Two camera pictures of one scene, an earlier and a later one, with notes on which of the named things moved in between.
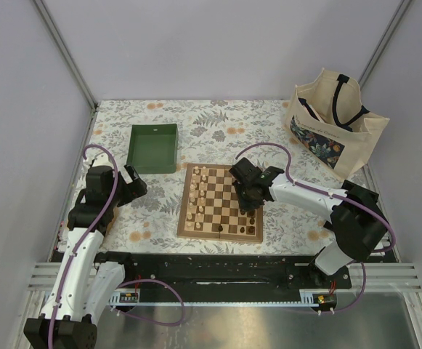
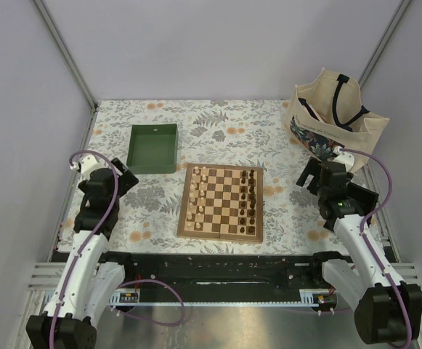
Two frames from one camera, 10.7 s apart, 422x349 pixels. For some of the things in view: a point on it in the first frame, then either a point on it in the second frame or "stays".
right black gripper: [245, 206] → [313, 167]
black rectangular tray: [358, 194] stays
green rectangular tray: [153, 148] stays
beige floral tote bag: [327, 118] stays
